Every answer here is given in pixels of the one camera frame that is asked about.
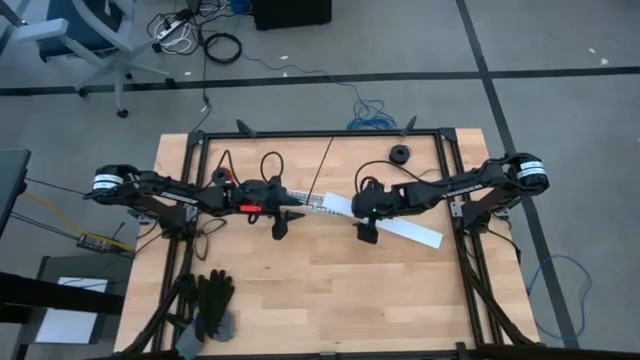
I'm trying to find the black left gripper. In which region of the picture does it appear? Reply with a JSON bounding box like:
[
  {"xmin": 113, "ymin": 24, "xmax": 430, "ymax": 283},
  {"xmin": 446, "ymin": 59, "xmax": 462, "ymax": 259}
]
[{"xmin": 233, "ymin": 177, "xmax": 307, "ymax": 242}]

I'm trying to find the black cable coil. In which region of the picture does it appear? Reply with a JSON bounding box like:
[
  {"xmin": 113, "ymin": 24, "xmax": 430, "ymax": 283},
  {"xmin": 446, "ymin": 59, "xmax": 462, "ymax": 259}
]
[{"xmin": 203, "ymin": 32, "xmax": 244, "ymax": 66}]

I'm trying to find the white raceway cover strip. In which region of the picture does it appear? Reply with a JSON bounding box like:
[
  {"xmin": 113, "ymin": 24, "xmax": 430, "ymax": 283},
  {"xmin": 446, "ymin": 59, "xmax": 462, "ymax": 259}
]
[{"xmin": 322, "ymin": 191, "xmax": 445, "ymax": 250}]

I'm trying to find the black side desk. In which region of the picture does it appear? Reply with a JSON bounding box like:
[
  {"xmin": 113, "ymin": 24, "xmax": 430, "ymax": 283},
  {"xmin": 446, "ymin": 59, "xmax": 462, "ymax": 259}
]
[{"xmin": 0, "ymin": 148, "xmax": 32, "ymax": 241}]

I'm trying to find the black computer case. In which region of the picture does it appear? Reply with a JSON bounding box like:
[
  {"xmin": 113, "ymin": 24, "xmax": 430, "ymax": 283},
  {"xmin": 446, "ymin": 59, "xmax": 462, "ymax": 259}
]
[{"xmin": 251, "ymin": 0, "xmax": 333, "ymax": 32}]

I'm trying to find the yellow wire spool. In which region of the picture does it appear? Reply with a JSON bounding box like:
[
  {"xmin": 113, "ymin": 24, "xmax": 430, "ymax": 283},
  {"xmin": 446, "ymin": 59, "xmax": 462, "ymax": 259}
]
[{"xmin": 211, "ymin": 167, "xmax": 235, "ymax": 187}]

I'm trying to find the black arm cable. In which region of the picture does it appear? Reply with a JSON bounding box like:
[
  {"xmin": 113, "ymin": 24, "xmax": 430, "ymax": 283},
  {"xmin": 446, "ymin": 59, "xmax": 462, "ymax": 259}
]
[
  {"xmin": 353, "ymin": 159, "xmax": 447, "ymax": 195},
  {"xmin": 214, "ymin": 148, "xmax": 286, "ymax": 190}
]

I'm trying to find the white slotted cable raceway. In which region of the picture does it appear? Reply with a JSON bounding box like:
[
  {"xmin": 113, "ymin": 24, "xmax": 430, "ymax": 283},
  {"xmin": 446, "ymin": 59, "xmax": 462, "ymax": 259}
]
[{"xmin": 282, "ymin": 188, "xmax": 361, "ymax": 218}]

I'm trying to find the grey office chair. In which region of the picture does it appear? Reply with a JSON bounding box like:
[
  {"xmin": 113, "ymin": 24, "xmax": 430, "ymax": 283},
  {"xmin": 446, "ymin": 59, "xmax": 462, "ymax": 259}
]
[{"xmin": 0, "ymin": 0, "xmax": 177, "ymax": 120}]

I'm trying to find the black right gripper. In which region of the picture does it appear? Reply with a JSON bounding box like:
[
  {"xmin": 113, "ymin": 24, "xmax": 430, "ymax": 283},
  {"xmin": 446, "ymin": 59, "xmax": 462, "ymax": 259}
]
[{"xmin": 351, "ymin": 179, "xmax": 402, "ymax": 245}]

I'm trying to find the yellow floor cable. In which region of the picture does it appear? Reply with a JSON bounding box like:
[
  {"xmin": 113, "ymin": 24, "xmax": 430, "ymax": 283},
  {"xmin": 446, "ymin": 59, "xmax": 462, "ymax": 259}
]
[{"xmin": 23, "ymin": 191, "xmax": 137, "ymax": 252}]

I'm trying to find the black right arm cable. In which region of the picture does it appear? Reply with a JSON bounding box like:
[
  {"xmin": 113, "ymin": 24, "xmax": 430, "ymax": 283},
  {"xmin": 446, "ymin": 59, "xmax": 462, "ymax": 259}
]
[{"xmin": 353, "ymin": 159, "xmax": 447, "ymax": 195}]

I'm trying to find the grey cabinet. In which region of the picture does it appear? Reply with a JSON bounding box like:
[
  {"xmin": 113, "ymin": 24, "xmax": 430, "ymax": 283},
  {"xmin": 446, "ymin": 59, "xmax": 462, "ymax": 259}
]
[{"xmin": 19, "ymin": 254, "xmax": 137, "ymax": 360}]

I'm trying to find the black flat crossbar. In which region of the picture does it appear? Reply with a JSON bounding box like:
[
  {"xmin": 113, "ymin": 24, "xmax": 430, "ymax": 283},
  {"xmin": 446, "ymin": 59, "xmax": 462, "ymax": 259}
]
[{"xmin": 0, "ymin": 272, "xmax": 126, "ymax": 324}]

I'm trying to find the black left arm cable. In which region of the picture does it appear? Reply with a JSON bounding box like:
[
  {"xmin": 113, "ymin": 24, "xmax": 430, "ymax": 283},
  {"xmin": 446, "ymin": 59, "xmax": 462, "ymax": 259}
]
[{"xmin": 214, "ymin": 148, "xmax": 286, "ymax": 190}]

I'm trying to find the blue floor cable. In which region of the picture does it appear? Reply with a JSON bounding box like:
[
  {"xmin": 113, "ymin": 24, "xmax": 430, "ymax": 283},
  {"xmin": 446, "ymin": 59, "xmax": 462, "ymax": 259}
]
[
  {"xmin": 234, "ymin": 0, "xmax": 399, "ymax": 132},
  {"xmin": 526, "ymin": 253, "xmax": 594, "ymax": 342}
]

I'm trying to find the small black electronics box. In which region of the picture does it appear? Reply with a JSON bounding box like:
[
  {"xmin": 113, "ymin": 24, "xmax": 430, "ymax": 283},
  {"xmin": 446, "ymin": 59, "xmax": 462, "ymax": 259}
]
[{"xmin": 75, "ymin": 232, "xmax": 125, "ymax": 255}]

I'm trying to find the black work glove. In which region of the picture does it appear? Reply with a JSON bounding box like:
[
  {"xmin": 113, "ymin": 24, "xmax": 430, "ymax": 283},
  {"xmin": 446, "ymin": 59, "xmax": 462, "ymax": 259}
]
[
  {"xmin": 174, "ymin": 272, "xmax": 207, "ymax": 360},
  {"xmin": 195, "ymin": 268, "xmax": 237, "ymax": 344}
]

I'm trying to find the black aluminium frame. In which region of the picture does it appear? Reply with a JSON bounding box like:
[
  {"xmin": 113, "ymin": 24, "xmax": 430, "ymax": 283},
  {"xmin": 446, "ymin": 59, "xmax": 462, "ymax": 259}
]
[{"xmin": 119, "ymin": 114, "xmax": 544, "ymax": 360}]

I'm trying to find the white paper sheet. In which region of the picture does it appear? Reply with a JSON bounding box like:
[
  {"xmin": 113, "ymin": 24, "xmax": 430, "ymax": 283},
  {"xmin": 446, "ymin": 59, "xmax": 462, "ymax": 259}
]
[{"xmin": 34, "ymin": 276, "xmax": 109, "ymax": 345}]

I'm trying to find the white power strip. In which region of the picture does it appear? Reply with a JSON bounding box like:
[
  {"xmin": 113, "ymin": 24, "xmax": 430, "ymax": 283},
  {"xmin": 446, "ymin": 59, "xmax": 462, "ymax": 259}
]
[{"xmin": 154, "ymin": 17, "xmax": 187, "ymax": 42}]

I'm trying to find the black zip tie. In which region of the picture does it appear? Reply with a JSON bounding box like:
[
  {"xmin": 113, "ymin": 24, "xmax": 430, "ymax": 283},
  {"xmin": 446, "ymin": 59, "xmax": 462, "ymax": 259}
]
[{"xmin": 305, "ymin": 135, "xmax": 335, "ymax": 205}]

